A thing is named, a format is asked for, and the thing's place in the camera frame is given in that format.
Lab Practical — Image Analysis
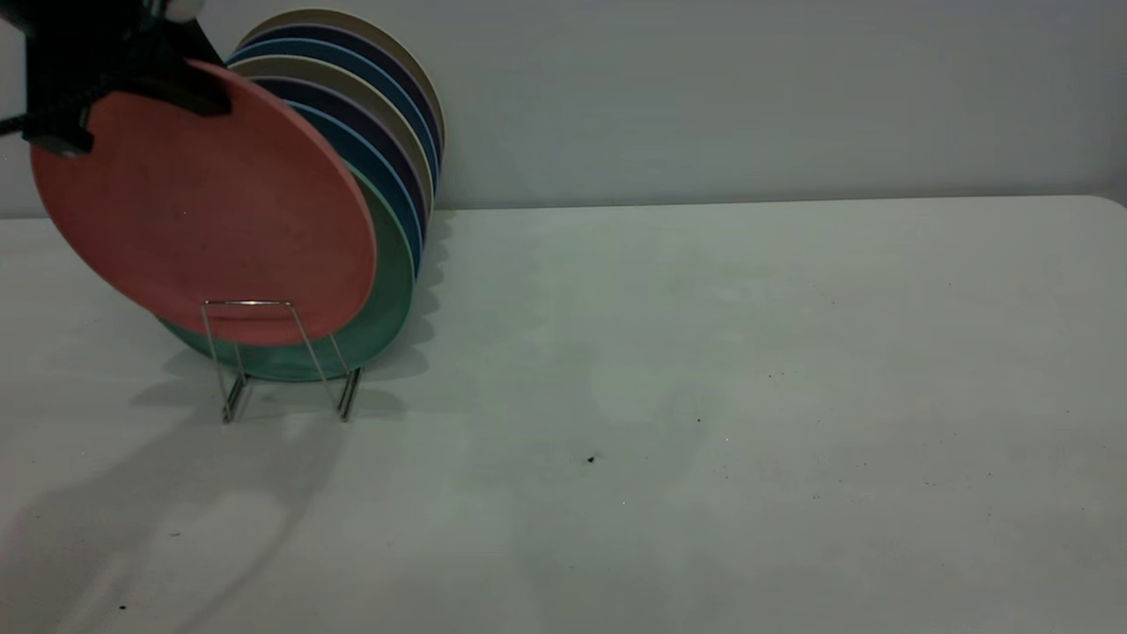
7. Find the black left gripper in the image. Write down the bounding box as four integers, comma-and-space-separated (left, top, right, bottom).
0, 0, 233, 159

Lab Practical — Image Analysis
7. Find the pink plate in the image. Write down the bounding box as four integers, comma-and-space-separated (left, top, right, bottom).
31, 60, 378, 346

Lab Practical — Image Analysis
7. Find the beige plate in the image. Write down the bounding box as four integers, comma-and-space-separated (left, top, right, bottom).
238, 10, 446, 159
227, 55, 436, 217

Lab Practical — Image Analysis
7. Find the blue plate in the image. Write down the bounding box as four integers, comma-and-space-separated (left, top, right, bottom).
225, 39, 439, 190
286, 100, 425, 274

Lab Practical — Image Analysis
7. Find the dark navy plate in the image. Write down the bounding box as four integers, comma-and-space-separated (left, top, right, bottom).
251, 77, 430, 239
238, 25, 444, 168

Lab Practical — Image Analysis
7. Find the green plate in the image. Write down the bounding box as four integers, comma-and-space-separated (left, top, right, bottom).
158, 167, 416, 382

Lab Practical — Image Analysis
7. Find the metal wire plate rack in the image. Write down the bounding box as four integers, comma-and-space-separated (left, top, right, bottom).
201, 300, 365, 424

